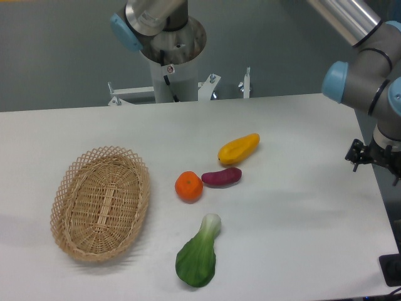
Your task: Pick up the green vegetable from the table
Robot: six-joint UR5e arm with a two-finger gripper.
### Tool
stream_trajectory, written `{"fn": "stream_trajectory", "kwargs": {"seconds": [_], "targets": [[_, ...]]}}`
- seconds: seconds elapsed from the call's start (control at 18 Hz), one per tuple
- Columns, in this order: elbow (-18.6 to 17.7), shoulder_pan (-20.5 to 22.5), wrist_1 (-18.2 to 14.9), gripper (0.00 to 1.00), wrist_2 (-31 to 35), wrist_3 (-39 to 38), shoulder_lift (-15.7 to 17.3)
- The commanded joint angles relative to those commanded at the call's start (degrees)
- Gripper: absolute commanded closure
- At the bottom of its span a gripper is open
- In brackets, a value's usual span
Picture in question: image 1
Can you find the green bok choy vegetable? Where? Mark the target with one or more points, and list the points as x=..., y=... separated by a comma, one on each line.
x=195, y=263

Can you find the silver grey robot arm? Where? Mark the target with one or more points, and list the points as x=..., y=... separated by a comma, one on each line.
x=362, y=85

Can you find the orange tangerine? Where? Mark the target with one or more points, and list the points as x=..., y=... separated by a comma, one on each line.
x=189, y=187

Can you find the black device at table edge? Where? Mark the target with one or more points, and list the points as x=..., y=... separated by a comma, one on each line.
x=390, y=265

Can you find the yellow papaya half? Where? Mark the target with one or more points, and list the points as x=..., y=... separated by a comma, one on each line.
x=238, y=150

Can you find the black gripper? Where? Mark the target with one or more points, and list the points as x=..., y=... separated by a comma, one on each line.
x=386, y=158

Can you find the woven wicker basket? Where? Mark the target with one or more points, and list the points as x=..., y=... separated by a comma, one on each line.
x=101, y=204

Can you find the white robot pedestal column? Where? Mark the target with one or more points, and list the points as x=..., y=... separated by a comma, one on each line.
x=173, y=59

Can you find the white metal base frame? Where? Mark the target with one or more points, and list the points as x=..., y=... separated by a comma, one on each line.
x=205, y=91

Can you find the purple sweet potato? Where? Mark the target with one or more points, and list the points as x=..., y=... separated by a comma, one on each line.
x=222, y=178

